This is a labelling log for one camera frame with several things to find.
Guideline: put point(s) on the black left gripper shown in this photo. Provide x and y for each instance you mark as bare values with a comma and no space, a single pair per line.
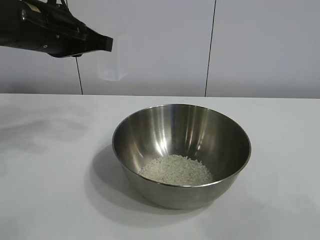
30,32

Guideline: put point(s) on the clear plastic measuring cup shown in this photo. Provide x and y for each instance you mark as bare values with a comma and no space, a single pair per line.
112,67

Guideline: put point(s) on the white uncooked rice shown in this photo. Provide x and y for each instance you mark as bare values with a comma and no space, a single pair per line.
175,170

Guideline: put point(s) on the stainless steel mixing bowl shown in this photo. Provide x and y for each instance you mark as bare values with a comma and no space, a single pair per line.
180,197

